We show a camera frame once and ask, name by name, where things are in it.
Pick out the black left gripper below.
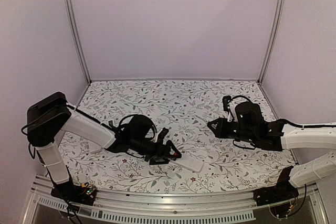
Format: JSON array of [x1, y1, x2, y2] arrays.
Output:
[[130, 136, 182, 165]]

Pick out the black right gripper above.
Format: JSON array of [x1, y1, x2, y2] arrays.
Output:
[[208, 117, 257, 144]]

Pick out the white remote control back up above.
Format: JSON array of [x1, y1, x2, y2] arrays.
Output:
[[172, 156, 204, 173]]

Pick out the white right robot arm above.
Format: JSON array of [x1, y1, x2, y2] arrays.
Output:
[[207, 95, 335, 201]]

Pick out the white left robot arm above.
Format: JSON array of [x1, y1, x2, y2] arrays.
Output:
[[22, 92, 182, 200]]

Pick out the white remote with green logo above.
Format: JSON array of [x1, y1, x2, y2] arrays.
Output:
[[88, 141, 102, 154]]

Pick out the floral tablecloth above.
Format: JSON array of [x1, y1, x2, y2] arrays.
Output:
[[59, 80, 295, 194]]

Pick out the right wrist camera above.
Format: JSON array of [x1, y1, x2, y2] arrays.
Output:
[[222, 95, 235, 122]]

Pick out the front aluminium rail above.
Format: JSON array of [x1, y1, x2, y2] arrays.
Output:
[[22, 175, 329, 223]]

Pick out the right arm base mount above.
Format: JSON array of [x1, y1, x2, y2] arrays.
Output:
[[253, 182, 299, 219]]

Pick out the right aluminium frame post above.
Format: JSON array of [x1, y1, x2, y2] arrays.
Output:
[[257, 0, 285, 86]]

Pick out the aluminium frame post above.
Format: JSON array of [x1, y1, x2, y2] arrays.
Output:
[[64, 0, 92, 85], [257, 0, 285, 86]]

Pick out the left aluminium frame post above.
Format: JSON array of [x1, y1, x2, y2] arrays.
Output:
[[64, 0, 92, 85]]

